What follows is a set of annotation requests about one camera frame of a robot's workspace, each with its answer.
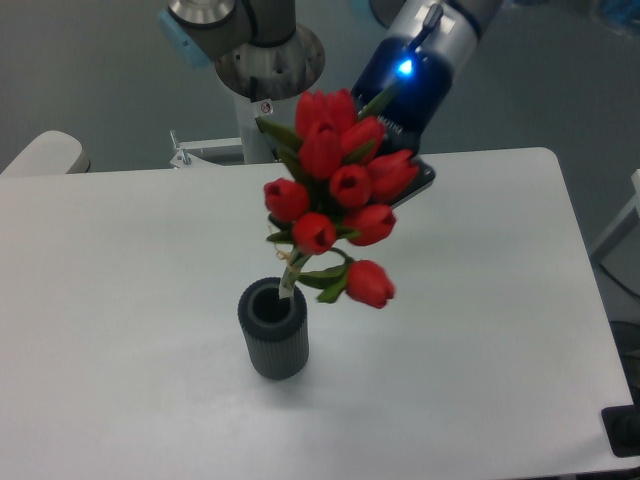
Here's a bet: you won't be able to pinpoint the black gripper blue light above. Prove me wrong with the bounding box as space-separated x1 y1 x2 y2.
351 37 453 209

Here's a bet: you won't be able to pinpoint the red tulip bouquet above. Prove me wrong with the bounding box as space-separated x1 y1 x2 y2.
256 83 419 309

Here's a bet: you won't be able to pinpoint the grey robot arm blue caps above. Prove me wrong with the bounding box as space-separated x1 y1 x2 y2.
158 1 501 164

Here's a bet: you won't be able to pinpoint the dark grey ribbed vase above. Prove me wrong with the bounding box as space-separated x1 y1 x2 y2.
237 277 309 381

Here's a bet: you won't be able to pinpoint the white chair armrest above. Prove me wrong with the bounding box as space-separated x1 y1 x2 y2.
1 130 91 178

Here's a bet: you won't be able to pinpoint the black cable on pedestal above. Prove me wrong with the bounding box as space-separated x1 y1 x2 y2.
248 74 281 164

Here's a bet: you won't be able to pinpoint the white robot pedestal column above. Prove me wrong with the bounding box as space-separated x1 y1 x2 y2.
214 24 325 154

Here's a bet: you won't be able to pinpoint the white side table frame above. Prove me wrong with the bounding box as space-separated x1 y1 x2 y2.
588 170 639 301

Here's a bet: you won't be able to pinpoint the white pedestal base frame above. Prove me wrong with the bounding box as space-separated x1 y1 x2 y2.
169 130 276 169

